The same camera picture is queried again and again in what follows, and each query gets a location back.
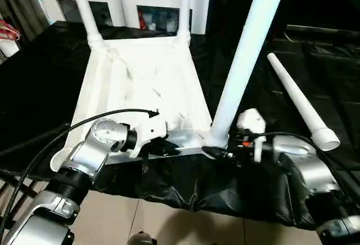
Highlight white plastic table leg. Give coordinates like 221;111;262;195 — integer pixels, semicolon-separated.
267;52;341;152
206;0;292;149
175;0;194;46
69;0;106;48

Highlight white plastic table top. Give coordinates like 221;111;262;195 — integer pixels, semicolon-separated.
50;35;229;172

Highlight black mat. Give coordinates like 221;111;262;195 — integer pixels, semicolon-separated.
0;19;360;230

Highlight black metal bar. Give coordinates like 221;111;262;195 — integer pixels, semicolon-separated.
285;24;360;37

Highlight grey curtain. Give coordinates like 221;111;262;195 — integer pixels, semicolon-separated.
0;0;51;43

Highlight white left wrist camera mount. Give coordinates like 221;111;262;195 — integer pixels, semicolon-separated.
128;112;169;158

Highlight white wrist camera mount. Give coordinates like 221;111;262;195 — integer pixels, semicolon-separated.
236;108;267;163
128;112;169;158

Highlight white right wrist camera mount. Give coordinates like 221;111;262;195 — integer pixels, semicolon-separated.
236;108;267;163

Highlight black left wrist camera cable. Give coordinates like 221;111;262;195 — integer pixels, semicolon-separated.
0;108;160;223

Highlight black folding frame bar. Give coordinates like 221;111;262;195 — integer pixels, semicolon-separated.
0;168;42;229

